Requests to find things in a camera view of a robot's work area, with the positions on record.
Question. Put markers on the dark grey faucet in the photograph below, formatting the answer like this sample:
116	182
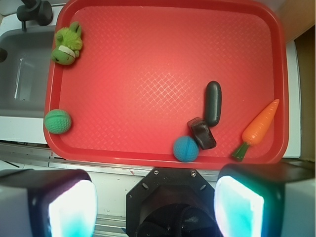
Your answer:
35	10

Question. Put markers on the black octagonal mount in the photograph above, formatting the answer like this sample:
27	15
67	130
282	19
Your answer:
171	202

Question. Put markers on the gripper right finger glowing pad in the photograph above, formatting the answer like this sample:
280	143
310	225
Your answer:
266	200

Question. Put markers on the green plush frog toy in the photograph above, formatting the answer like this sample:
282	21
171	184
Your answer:
68	44

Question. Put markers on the dark green toy cucumber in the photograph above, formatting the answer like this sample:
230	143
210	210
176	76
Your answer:
213	103

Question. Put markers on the red plastic tray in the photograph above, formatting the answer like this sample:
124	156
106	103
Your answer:
143	71

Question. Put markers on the green textured ball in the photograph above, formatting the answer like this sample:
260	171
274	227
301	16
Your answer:
57	121

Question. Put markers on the orange toy carrot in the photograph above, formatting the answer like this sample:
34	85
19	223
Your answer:
256	130

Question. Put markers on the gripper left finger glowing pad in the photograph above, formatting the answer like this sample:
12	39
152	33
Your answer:
47	203

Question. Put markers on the black box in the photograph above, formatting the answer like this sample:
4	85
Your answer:
201	133

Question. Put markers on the grey sink basin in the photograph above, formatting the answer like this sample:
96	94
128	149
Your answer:
24	72

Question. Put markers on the blue textured ball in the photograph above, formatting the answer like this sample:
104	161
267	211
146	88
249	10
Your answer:
185	149

